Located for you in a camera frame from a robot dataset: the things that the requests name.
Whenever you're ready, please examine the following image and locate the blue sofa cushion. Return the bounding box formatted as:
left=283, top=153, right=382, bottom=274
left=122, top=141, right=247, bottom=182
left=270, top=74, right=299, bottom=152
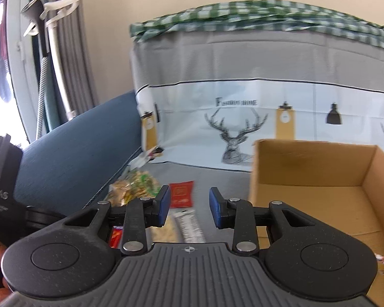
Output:
left=14, top=91, right=144, bottom=222

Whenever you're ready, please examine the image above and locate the metal steamer pole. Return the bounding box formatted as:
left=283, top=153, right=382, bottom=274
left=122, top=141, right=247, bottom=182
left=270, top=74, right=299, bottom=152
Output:
left=46, top=22, right=78, bottom=121

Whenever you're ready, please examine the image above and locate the grey striped snack packet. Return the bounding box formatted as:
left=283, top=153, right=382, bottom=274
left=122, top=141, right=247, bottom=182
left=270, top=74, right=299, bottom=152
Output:
left=174, top=209, right=207, bottom=244

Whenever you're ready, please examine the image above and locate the brown cardboard box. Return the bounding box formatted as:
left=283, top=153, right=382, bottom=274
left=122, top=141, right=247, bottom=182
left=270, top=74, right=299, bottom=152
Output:
left=248, top=139, right=384, bottom=263

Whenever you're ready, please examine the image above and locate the grey deer print cover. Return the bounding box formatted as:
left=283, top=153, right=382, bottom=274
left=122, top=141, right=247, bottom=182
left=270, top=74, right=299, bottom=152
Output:
left=130, top=27, right=384, bottom=171

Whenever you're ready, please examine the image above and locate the teal curtain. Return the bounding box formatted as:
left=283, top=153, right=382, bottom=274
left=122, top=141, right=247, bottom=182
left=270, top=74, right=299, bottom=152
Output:
left=29, top=0, right=66, bottom=135

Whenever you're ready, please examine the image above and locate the beige snack packet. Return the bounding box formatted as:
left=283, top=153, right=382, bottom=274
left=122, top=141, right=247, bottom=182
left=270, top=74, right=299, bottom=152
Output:
left=152, top=214, right=183, bottom=244

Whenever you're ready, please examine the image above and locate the grey curtain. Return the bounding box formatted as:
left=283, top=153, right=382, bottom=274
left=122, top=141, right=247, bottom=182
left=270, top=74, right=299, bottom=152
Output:
left=38, top=0, right=100, bottom=125

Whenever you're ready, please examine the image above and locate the orange red snack packet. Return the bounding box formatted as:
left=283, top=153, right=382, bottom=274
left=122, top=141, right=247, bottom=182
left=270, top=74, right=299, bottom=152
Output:
left=110, top=225, right=124, bottom=249

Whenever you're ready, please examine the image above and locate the white snack packet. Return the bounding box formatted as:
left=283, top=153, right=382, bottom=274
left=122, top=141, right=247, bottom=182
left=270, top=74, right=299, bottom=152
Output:
left=128, top=146, right=165, bottom=171

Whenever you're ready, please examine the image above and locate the clear bag of peanuts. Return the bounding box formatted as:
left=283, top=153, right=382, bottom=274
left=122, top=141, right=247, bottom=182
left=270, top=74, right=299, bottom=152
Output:
left=109, top=170, right=162, bottom=207

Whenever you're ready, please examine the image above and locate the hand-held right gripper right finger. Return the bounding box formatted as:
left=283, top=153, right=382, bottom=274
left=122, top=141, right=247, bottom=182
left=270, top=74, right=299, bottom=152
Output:
left=209, top=187, right=317, bottom=257

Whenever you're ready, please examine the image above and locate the white plastic hanger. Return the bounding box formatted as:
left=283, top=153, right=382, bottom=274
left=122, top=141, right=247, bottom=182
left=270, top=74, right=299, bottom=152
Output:
left=22, top=0, right=88, bottom=37

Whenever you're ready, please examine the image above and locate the black steamer head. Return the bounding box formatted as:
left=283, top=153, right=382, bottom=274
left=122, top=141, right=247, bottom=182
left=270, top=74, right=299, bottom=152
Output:
left=21, top=0, right=50, bottom=56

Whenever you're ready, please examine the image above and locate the white window frame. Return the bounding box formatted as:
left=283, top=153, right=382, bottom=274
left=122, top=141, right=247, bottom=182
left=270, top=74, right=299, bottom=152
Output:
left=5, top=0, right=40, bottom=144

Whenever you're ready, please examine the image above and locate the grey steamer hose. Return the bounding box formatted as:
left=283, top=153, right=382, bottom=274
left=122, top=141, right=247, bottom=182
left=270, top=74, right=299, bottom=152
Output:
left=35, top=56, right=52, bottom=141

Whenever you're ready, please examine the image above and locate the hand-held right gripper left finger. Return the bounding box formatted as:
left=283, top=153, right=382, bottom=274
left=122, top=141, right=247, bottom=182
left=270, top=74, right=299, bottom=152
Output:
left=62, top=185, right=172, bottom=257

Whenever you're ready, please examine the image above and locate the green checked cloth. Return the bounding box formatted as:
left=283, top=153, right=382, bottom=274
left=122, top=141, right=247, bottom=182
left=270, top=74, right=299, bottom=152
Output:
left=130, top=0, right=384, bottom=52

